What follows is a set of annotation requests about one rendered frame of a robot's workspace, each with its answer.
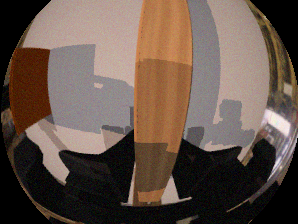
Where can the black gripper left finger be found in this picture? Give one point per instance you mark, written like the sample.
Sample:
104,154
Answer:
114,165

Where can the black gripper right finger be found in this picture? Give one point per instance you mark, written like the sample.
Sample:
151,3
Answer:
193,165

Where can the wooden rail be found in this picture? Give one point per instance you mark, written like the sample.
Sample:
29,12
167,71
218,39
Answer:
163,73

